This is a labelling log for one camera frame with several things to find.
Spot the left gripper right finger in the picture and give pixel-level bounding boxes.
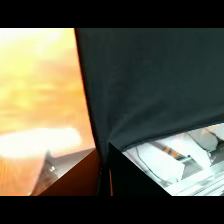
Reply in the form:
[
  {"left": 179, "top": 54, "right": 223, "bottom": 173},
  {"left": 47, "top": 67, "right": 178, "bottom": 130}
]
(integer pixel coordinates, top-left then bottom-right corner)
[{"left": 108, "top": 141, "right": 172, "bottom": 197}]

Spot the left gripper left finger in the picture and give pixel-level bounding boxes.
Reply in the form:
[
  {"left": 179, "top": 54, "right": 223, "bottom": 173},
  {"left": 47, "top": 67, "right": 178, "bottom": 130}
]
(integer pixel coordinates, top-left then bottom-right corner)
[{"left": 39, "top": 148, "right": 102, "bottom": 197}]

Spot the dark grey garment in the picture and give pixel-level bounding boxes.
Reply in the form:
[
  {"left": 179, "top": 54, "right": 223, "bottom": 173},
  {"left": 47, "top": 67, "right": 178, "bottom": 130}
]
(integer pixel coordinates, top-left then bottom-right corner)
[{"left": 74, "top": 27, "right": 224, "bottom": 197}]

